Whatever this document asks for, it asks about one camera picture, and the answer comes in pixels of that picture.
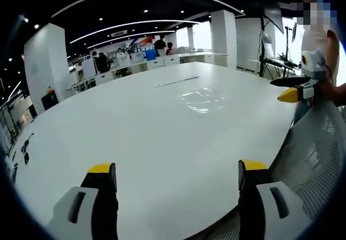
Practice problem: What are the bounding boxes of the row of white cabinets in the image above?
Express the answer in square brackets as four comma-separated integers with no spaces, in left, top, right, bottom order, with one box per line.
[66,51,229,95]

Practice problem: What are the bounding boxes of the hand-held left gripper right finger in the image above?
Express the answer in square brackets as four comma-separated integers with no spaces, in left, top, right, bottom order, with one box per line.
[238,158,311,240]

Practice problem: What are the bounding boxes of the small black objects on table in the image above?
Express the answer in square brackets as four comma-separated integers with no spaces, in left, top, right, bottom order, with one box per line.
[20,131,35,154]

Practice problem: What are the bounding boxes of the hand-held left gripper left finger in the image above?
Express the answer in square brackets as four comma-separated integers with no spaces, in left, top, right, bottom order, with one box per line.
[45,162,119,240]

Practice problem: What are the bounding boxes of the clear plastic bag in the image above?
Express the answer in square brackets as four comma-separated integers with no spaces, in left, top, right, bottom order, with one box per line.
[177,86,228,117]

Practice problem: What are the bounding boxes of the person's right hand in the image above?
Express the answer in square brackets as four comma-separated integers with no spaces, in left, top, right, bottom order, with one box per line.
[320,81,346,107]

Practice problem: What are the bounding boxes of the white flat table strip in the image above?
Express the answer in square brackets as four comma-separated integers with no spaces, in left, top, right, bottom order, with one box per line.
[154,75,201,89]

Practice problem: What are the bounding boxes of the black panel on stand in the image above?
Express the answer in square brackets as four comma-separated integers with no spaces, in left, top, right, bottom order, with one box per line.
[262,0,285,35]

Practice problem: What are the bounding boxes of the white mesh office chair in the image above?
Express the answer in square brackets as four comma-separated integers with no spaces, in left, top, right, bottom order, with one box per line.
[210,98,346,240]

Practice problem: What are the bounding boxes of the white side desk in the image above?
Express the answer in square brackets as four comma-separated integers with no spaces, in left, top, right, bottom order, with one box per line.
[248,57,302,77]

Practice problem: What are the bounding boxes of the black cabinet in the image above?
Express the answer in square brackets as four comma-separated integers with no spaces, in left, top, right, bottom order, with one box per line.
[41,89,59,111]

